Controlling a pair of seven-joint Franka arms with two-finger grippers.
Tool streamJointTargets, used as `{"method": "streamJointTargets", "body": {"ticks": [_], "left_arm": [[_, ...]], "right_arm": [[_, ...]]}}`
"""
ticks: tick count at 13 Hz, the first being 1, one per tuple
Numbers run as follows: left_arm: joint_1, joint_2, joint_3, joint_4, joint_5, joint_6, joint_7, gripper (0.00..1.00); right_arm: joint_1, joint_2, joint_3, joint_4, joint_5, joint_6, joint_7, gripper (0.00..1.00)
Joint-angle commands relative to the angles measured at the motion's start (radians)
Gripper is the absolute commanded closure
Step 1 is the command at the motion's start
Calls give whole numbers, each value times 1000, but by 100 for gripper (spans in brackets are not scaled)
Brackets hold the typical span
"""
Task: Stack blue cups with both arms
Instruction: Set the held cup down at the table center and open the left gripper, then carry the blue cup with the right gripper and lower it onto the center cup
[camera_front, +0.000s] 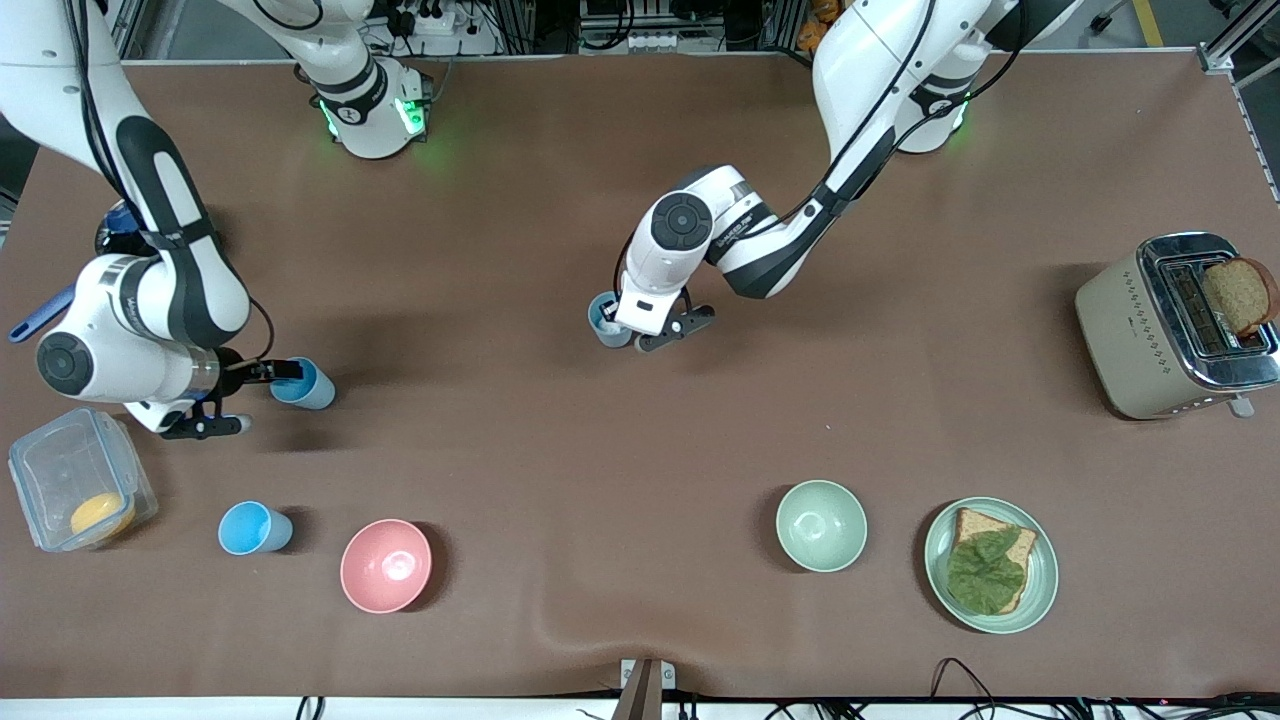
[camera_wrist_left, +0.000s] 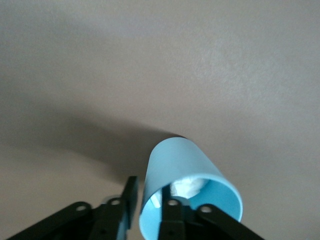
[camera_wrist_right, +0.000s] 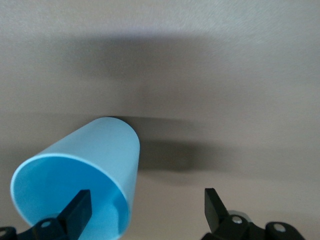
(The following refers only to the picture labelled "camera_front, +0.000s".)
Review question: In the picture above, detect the beige and chrome toaster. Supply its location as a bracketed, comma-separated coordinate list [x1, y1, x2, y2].
[1075, 232, 1280, 421]

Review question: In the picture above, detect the light blue cup white inside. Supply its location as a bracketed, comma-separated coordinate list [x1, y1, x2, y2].
[587, 291, 637, 349]

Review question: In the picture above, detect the black pot with blue handle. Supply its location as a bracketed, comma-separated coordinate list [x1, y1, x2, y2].
[8, 200, 141, 344]

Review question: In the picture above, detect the pale green bowl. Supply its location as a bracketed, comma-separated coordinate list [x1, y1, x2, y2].
[776, 480, 869, 574]

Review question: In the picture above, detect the grey metal camera bracket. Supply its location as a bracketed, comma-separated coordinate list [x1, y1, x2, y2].
[612, 658, 677, 720]

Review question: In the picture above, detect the pale green plate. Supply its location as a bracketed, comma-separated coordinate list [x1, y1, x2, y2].
[924, 497, 1060, 635]

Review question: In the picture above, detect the green lettuce leaf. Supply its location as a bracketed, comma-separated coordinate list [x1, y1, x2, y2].
[946, 527, 1028, 613]

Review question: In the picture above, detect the aluminium frame profile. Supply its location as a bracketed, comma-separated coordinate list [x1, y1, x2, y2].
[1198, 0, 1280, 79]

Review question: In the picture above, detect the clear plastic container blue seal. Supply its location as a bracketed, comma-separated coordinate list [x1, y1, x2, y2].
[8, 406, 159, 553]

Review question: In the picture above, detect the pink bowl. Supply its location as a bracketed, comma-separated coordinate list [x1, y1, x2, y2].
[340, 519, 434, 614]

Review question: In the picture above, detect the brown bread slice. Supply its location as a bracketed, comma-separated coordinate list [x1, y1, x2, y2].
[950, 507, 1038, 615]

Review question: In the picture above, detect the bag of orange buns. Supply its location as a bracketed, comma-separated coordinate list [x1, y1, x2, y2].
[797, 0, 839, 53]

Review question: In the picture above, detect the plain light blue cup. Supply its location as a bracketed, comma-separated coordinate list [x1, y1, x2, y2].
[270, 357, 337, 411]
[218, 501, 295, 556]

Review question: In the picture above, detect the dark toast slice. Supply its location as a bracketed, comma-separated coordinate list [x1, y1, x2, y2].
[1203, 257, 1279, 338]

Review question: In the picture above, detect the yellow round food piece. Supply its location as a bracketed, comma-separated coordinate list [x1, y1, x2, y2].
[70, 493, 137, 539]

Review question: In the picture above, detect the black looped floor cable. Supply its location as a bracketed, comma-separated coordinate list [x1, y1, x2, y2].
[930, 657, 1006, 706]

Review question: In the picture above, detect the white power strip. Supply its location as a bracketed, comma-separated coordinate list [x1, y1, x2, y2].
[400, 5, 459, 37]

